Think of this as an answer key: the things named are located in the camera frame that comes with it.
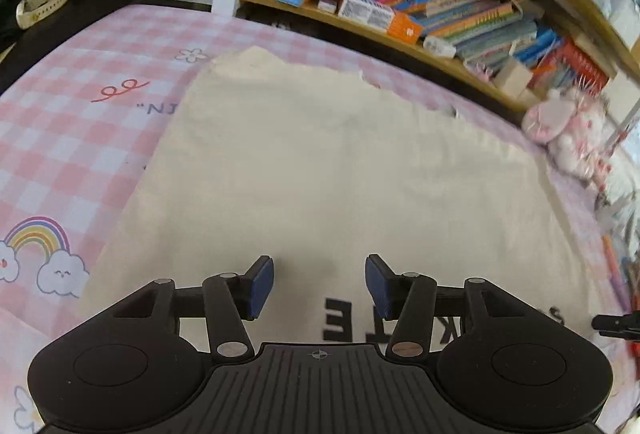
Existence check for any wooden bookshelf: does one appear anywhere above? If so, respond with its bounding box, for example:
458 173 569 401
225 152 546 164
239 0 640 115

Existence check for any orange pen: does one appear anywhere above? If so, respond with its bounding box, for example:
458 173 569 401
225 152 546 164
602 234 632 309

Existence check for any pink checkered printed blanket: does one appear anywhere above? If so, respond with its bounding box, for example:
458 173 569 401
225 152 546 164
0 4 640 434

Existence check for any flat white orange box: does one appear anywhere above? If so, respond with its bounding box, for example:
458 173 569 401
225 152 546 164
337 0 425 45

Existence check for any pink plush toy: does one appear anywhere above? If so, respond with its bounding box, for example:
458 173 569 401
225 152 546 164
521 86 621 179

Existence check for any cream printed t-shirt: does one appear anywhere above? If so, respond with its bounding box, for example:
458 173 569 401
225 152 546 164
80 46 608 352

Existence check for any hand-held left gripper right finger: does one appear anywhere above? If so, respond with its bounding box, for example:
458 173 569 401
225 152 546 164
365 254 533 362

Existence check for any small white bottle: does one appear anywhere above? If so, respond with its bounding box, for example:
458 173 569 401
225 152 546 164
424 36 458 59

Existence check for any small white cube box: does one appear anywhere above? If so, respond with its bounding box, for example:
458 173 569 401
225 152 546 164
492 58 533 97

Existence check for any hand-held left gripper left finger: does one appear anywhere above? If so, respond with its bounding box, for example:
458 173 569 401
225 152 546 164
107 255 275 363

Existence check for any cream strap watch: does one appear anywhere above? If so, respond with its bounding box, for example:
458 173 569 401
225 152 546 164
15 0 72 30

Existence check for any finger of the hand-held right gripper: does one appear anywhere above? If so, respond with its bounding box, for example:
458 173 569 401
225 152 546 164
591 314 640 341

